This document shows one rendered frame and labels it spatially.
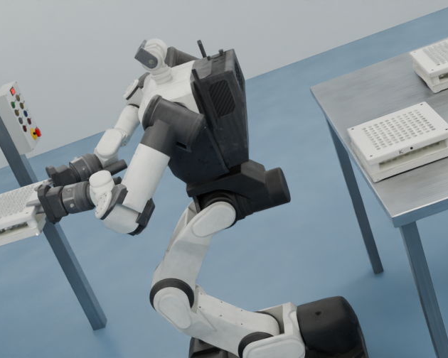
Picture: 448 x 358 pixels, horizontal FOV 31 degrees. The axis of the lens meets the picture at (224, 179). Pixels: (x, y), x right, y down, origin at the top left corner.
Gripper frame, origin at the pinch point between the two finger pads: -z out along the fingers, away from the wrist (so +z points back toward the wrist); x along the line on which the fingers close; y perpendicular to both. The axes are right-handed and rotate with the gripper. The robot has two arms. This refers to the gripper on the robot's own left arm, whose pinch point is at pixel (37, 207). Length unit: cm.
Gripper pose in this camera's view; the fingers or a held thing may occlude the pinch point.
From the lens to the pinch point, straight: 247.9
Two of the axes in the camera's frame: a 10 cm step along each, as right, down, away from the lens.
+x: 3.1, 8.6, 4.1
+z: 9.4, -2.0, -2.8
